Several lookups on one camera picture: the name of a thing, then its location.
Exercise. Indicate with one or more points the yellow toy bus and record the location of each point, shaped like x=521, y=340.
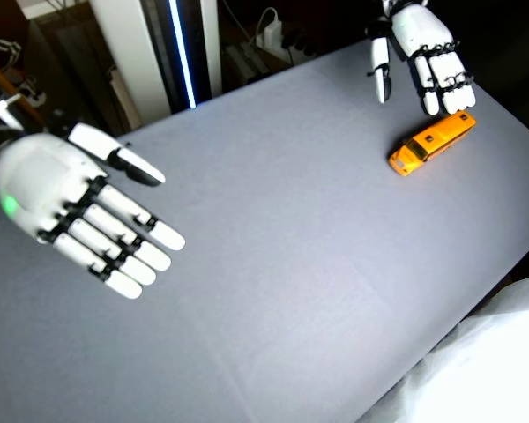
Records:
x=436, y=138

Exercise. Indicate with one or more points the white pillar panel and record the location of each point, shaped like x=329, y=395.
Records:
x=128, y=57

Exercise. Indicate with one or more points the blue light strip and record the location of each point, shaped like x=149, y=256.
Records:
x=183, y=57

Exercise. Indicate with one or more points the white power strip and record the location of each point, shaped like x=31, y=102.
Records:
x=247, y=59

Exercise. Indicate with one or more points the grey table cloth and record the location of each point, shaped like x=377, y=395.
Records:
x=291, y=229

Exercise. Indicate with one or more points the white power adapter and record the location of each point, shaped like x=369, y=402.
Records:
x=271, y=33

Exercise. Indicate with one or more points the white fabric sheet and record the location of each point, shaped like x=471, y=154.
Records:
x=485, y=365

